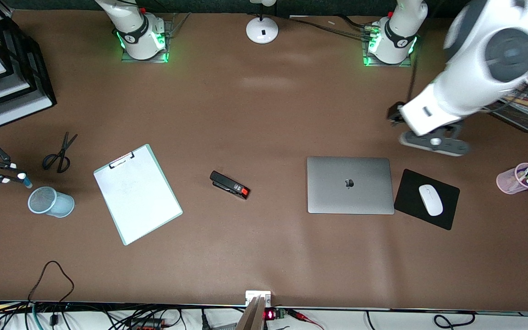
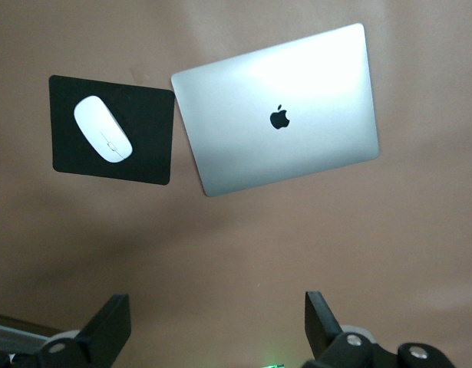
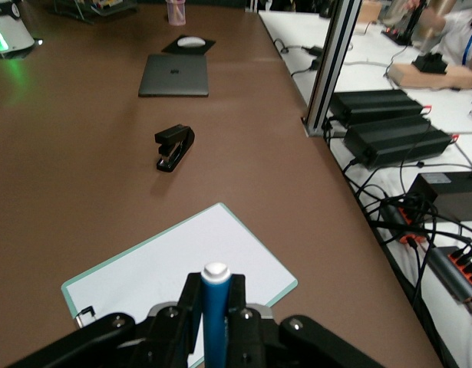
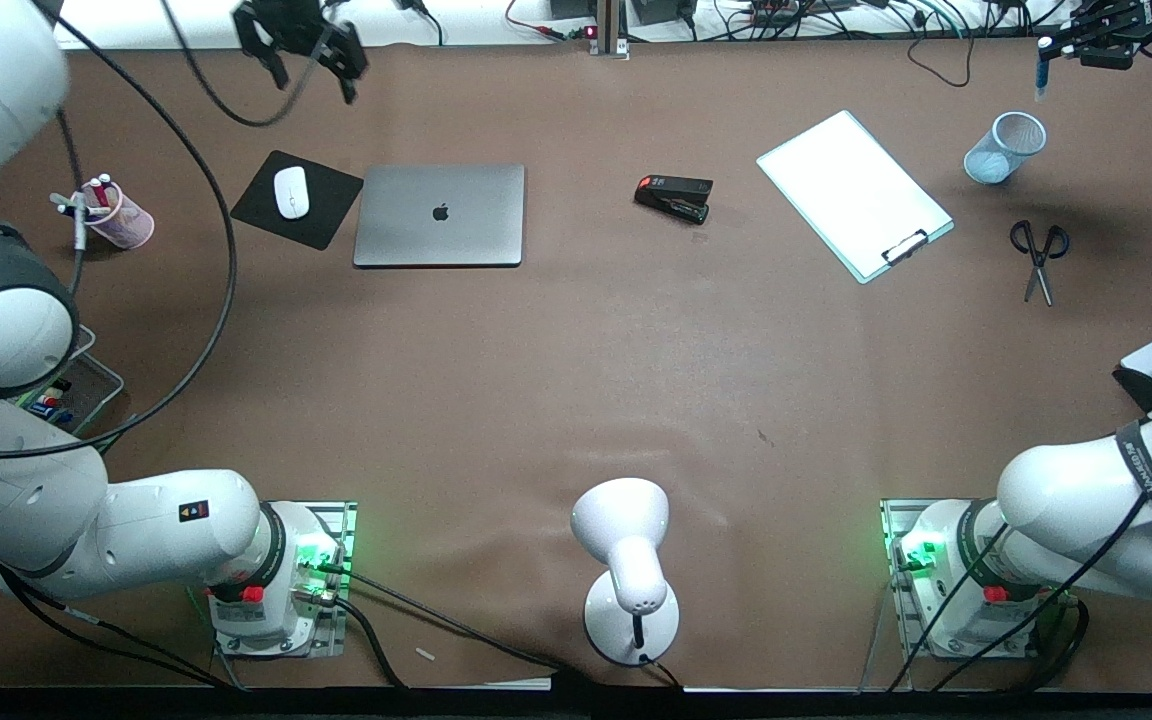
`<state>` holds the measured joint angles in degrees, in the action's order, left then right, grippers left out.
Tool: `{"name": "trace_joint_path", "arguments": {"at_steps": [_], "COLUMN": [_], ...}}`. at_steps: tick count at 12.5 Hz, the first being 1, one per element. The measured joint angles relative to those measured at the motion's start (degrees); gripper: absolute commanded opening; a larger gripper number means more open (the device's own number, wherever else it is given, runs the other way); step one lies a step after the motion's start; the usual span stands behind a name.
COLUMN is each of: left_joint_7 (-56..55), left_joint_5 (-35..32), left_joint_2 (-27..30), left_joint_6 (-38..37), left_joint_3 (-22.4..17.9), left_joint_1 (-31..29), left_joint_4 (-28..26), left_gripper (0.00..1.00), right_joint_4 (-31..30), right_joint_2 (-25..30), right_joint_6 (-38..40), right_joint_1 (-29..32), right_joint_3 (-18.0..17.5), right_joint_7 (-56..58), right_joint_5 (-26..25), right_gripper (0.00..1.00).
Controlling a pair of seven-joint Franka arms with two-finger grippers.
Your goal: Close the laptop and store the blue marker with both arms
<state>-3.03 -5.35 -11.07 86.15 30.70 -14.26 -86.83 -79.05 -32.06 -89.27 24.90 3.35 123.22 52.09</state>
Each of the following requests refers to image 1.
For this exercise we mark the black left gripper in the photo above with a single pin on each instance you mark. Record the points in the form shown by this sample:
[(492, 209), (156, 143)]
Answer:
[(395, 113)]

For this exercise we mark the grey laptop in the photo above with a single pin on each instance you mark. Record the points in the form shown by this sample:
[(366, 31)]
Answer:
[(351, 185)]

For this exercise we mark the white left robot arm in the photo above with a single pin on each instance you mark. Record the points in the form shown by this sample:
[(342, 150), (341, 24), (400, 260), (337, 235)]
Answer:
[(475, 82)]

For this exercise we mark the light blue mesh cup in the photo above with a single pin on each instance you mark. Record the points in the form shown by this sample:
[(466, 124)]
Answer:
[(46, 201)]

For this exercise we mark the black scissors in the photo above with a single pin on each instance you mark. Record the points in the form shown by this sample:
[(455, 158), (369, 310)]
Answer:
[(64, 153)]

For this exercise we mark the black mouse pad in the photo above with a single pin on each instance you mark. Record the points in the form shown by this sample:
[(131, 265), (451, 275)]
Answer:
[(408, 197)]

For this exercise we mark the white computer mouse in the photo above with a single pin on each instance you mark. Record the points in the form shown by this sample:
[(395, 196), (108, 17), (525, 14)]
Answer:
[(430, 200)]

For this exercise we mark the black stacked paper trays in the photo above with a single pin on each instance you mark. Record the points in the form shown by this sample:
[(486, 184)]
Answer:
[(35, 64)]

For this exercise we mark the orange pencil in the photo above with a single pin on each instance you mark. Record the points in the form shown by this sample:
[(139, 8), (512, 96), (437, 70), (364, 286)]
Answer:
[(520, 101)]

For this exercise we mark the pink translucent cup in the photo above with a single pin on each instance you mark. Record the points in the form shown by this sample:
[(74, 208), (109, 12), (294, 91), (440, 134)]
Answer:
[(507, 181)]

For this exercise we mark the mint green clipboard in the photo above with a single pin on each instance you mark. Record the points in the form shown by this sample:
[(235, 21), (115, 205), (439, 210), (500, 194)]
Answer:
[(145, 206)]

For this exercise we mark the white round lamp base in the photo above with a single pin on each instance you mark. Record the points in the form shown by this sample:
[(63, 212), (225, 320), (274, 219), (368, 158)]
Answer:
[(262, 31)]

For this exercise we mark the black stapler with red end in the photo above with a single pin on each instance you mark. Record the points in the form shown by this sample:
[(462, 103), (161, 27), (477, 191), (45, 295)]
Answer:
[(227, 184)]

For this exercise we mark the orange black connector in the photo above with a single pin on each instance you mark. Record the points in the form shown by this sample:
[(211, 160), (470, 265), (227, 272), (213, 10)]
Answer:
[(147, 324)]

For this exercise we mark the red LED display board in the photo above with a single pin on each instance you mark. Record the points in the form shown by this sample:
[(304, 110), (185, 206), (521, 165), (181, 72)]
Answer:
[(271, 314)]

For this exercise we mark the white camera bracket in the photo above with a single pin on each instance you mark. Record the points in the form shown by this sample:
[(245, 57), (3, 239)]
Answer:
[(251, 295)]

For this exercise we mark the wooden post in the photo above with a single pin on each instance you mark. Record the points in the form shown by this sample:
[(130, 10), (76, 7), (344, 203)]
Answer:
[(251, 318)]

